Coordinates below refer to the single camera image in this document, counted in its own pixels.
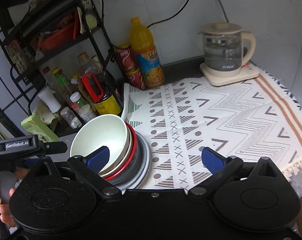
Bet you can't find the pale green ceramic bowl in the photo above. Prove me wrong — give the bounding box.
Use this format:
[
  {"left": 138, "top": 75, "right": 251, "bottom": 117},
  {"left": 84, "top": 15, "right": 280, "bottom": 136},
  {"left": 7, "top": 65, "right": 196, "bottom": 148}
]
[{"left": 70, "top": 114, "right": 129, "bottom": 174}]

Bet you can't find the red bowl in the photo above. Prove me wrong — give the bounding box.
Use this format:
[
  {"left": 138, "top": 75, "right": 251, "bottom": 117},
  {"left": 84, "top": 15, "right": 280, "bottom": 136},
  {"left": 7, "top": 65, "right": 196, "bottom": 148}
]
[{"left": 103, "top": 122, "right": 137, "bottom": 180}]

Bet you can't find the white plate blue print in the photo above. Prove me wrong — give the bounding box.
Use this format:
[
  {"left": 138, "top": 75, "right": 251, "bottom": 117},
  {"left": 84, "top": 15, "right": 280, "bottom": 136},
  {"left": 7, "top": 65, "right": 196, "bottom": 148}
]
[{"left": 114, "top": 132, "right": 151, "bottom": 191}]

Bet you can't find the person's right hand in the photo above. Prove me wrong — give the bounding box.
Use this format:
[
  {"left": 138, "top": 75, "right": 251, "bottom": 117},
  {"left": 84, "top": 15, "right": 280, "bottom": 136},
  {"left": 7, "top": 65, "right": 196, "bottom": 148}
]
[{"left": 0, "top": 198, "right": 16, "bottom": 228}]

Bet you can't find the white cap small bottle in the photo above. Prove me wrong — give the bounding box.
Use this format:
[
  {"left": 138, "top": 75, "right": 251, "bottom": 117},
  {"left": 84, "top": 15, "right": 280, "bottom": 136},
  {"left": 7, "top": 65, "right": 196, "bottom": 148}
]
[{"left": 70, "top": 92, "right": 97, "bottom": 123}]

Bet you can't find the patterned tablecloth with fringe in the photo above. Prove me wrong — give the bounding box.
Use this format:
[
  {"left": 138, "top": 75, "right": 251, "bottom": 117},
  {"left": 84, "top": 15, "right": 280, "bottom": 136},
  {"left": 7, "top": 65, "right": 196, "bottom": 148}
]
[{"left": 122, "top": 71, "right": 302, "bottom": 189}]

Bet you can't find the green box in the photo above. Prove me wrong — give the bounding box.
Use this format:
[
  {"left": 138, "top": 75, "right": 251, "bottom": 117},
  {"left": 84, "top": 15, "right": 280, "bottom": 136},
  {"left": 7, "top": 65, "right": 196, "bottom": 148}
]
[{"left": 21, "top": 114, "right": 59, "bottom": 142}]

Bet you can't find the white plastic cup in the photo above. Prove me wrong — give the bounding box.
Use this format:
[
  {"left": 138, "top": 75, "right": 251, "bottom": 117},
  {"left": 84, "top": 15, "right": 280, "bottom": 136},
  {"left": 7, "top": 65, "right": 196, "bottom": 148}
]
[{"left": 38, "top": 86, "right": 61, "bottom": 113}]

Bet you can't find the green label bottle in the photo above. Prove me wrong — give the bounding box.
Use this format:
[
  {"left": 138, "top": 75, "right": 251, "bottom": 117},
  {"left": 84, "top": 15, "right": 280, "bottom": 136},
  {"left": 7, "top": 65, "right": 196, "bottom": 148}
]
[{"left": 52, "top": 67, "right": 74, "bottom": 104}]

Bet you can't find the cream kettle base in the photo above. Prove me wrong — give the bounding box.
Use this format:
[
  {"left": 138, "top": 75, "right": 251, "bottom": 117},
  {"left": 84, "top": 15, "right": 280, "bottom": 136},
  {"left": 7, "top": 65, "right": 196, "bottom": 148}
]
[{"left": 200, "top": 63, "right": 260, "bottom": 87}]

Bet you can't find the red drink can lower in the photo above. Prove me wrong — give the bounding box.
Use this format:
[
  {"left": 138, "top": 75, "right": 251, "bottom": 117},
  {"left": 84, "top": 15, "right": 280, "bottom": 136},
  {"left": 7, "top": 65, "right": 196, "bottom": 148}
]
[{"left": 126, "top": 67, "right": 146, "bottom": 90}]

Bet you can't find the red drink can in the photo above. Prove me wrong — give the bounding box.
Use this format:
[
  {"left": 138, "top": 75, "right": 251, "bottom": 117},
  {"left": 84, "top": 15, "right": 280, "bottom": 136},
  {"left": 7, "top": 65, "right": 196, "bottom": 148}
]
[
  {"left": 126, "top": 67, "right": 146, "bottom": 90},
  {"left": 115, "top": 43, "right": 137, "bottom": 73}
]

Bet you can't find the red drink can upper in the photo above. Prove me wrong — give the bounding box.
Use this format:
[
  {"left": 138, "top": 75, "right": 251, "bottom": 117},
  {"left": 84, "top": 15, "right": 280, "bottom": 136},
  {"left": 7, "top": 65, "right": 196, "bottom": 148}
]
[{"left": 115, "top": 43, "right": 137, "bottom": 73}]

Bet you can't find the black metal shelf rack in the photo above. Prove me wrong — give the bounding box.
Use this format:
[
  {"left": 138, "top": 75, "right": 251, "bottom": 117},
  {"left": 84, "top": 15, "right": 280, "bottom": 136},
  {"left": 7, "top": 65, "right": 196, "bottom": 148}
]
[{"left": 0, "top": 0, "right": 123, "bottom": 137}]

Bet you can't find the orange juice bottle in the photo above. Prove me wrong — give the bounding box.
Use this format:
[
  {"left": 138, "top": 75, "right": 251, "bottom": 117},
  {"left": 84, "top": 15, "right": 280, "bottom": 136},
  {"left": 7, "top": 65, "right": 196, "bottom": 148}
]
[{"left": 129, "top": 17, "right": 165, "bottom": 88}]

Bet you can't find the dark sauce bottle red handle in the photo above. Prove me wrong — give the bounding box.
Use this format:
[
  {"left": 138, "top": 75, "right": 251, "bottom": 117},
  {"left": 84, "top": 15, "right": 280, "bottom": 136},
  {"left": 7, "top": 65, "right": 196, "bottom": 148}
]
[{"left": 78, "top": 53, "right": 123, "bottom": 115}]

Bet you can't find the glass kettle cream handle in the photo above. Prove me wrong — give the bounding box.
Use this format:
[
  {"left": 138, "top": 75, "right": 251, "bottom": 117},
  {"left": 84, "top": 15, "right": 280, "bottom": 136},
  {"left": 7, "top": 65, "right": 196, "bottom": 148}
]
[{"left": 201, "top": 22, "right": 256, "bottom": 72}]

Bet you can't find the black power cable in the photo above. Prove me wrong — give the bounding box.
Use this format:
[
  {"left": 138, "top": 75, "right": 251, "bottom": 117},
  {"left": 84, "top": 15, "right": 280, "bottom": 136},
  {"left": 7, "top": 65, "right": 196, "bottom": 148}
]
[
  {"left": 213, "top": 0, "right": 229, "bottom": 23},
  {"left": 147, "top": 0, "right": 197, "bottom": 29}
]

